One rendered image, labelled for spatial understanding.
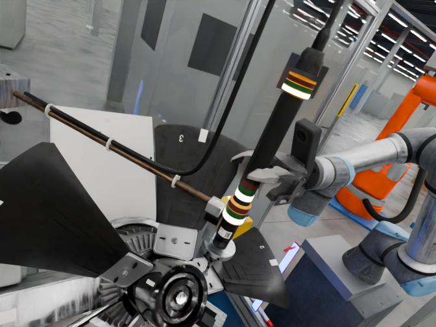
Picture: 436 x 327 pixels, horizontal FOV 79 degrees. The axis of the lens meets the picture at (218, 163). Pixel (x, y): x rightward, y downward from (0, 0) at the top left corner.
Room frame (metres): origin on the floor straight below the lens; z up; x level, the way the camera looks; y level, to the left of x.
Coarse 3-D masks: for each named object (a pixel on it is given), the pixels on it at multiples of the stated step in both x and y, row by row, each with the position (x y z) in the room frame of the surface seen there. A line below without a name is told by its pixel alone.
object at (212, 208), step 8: (208, 208) 0.42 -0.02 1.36; (216, 208) 0.42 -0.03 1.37; (208, 216) 0.42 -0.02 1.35; (216, 216) 0.42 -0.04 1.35; (208, 224) 0.42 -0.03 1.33; (216, 224) 0.41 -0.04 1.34; (208, 232) 0.42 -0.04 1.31; (208, 240) 0.42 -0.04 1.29; (208, 248) 0.40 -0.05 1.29; (216, 248) 0.41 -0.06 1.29; (232, 248) 0.43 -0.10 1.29; (216, 256) 0.39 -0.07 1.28; (224, 256) 0.40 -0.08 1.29
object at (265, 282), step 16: (240, 240) 0.59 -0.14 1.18; (256, 240) 0.62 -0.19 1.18; (208, 256) 0.48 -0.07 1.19; (240, 256) 0.53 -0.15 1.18; (256, 256) 0.56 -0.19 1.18; (272, 256) 0.60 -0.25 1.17; (224, 272) 0.46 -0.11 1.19; (240, 272) 0.48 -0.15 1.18; (256, 272) 0.51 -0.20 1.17; (272, 272) 0.55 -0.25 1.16; (224, 288) 0.42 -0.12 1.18; (240, 288) 0.44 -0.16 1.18; (256, 288) 0.47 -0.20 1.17; (272, 288) 0.50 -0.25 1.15; (288, 304) 0.50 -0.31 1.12
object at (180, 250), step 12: (168, 228) 0.44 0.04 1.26; (180, 228) 0.44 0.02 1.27; (156, 240) 0.42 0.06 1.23; (168, 240) 0.42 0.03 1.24; (180, 240) 0.42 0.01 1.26; (192, 240) 0.42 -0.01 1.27; (156, 252) 0.40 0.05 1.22; (168, 252) 0.41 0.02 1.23; (180, 252) 0.41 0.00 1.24; (192, 252) 0.41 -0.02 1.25
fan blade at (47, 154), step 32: (32, 160) 0.30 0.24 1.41; (64, 160) 0.32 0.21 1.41; (0, 192) 0.27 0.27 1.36; (32, 192) 0.28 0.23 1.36; (64, 192) 0.30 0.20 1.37; (0, 224) 0.26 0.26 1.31; (32, 224) 0.28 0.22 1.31; (64, 224) 0.29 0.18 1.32; (96, 224) 0.31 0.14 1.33; (0, 256) 0.26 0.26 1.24; (32, 256) 0.27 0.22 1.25; (64, 256) 0.29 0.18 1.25; (96, 256) 0.31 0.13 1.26
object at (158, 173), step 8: (16, 96) 0.53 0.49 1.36; (24, 96) 0.53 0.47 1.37; (32, 104) 0.52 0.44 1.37; (40, 104) 0.52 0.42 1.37; (64, 120) 0.51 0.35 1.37; (80, 128) 0.50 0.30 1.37; (88, 136) 0.49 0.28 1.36; (96, 136) 0.49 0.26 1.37; (104, 144) 0.48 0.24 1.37; (112, 144) 0.49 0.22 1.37; (120, 152) 0.47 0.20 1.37; (136, 160) 0.47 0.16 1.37; (144, 168) 0.46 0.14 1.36; (152, 168) 0.46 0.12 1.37; (160, 176) 0.45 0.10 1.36; (168, 176) 0.45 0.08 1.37; (176, 184) 0.45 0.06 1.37; (184, 184) 0.45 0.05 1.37; (192, 192) 0.44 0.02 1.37; (200, 192) 0.45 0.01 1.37; (208, 200) 0.43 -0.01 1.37
